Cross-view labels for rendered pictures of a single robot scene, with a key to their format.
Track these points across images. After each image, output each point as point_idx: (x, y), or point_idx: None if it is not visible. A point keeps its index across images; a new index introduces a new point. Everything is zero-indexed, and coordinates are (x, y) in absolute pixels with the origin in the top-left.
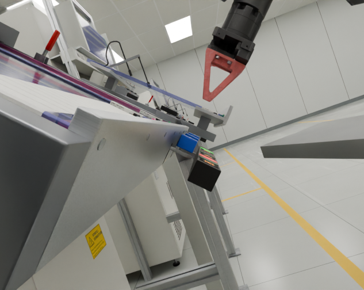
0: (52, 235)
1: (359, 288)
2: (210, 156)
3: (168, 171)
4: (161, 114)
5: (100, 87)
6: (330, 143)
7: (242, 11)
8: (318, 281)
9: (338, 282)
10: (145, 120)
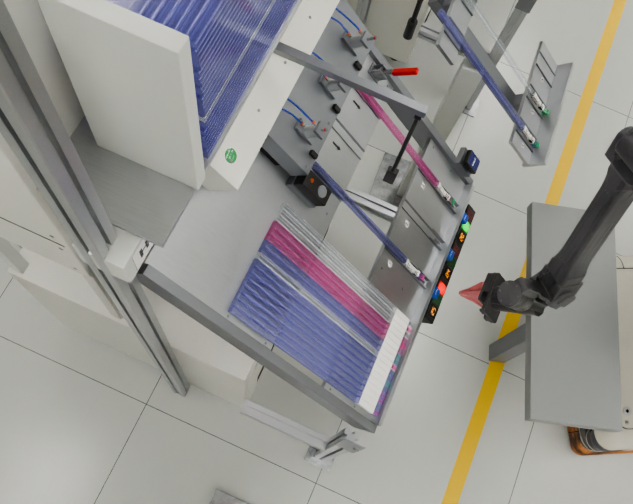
0: None
1: (521, 263)
2: (451, 267)
3: (444, 112)
4: (459, 166)
5: (437, 4)
6: None
7: (508, 309)
8: (503, 228)
9: (515, 243)
10: (395, 387)
